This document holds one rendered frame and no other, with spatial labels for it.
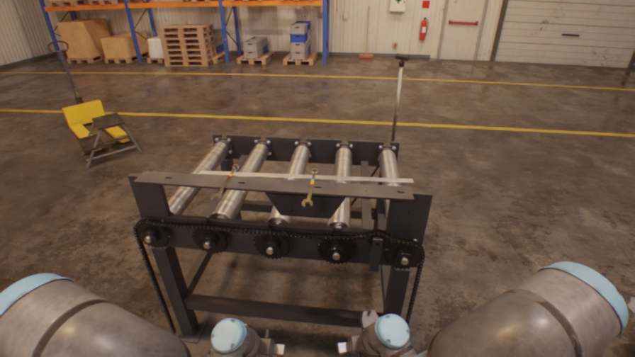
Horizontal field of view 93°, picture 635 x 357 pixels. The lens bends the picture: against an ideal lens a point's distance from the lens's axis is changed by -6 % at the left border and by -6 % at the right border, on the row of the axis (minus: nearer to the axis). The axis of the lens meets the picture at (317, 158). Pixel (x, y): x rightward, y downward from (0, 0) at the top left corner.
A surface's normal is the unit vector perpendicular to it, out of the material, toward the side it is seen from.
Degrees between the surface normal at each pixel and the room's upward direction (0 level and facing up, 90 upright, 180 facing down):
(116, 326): 33
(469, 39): 90
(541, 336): 28
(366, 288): 0
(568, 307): 15
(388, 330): 19
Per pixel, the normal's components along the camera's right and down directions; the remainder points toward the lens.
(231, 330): -0.13, -0.68
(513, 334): -0.42, -0.63
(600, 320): 0.31, -0.31
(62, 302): 0.10, -0.96
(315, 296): 0.00, -0.88
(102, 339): 0.46, -0.68
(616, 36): -0.11, 0.47
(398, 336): 0.15, -0.69
